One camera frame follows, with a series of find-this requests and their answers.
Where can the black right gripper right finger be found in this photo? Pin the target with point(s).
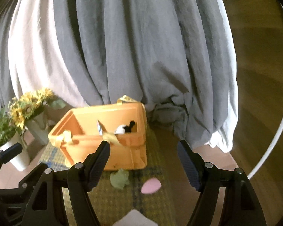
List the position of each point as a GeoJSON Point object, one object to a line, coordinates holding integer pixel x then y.
{"type": "Point", "coordinates": [241, 205]}

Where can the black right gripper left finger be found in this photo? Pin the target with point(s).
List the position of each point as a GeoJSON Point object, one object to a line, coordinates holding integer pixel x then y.
{"type": "Point", "coordinates": [46, 205]}

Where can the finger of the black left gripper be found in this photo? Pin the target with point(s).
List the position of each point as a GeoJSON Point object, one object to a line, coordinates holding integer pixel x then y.
{"type": "Point", "coordinates": [10, 153]}

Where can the orange plastic storage box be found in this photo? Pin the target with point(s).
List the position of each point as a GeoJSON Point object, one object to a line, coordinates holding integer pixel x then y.
{"type": "Point", "coordinates": [81, 131]}

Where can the Mickey Mouse plush toy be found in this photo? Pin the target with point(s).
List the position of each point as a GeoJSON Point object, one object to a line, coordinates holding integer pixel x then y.
{"type": "Point", "coordinates": [122, 129]}

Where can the green soft frog toy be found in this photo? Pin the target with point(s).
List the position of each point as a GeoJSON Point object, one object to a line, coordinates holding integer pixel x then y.
{"type": "Point", "coordinates": [120, 179]}

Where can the pink soft oval toy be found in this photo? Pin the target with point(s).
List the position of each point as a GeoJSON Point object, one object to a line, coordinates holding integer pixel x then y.
{"type": "Point", "coordinates": [151, 186]}

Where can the white ribbed plant pot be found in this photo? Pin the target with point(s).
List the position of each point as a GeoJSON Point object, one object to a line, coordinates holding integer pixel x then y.
{"type": "Point", "coordinates": [22, 160]}

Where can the green leafy plant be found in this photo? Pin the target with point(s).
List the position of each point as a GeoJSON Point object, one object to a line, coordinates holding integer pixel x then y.
{"type": "Point", "coordinates": [7, 127]}

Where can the grey ribbed vase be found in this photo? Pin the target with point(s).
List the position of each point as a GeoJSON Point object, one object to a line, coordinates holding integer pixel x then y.
{"type": "Point", "coordinates": [38, 127]}

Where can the sunflower bouquet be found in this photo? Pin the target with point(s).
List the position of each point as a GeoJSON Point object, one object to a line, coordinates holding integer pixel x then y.
{"type": "Point", "coordinates": [31, 104]}

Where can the yellow blue woven rug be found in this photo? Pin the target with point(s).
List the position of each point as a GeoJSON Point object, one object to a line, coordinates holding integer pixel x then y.
{"type": "Point", "coordinates": [111, 204]}

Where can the white sheer curtain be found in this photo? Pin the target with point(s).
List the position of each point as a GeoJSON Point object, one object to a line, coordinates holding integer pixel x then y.
{"type": "Point", "coordinates": [35, 59]}

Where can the grey curtain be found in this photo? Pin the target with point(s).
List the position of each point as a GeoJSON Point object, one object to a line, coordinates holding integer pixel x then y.
{"type": "Point", "coordinates": [177, 57]}

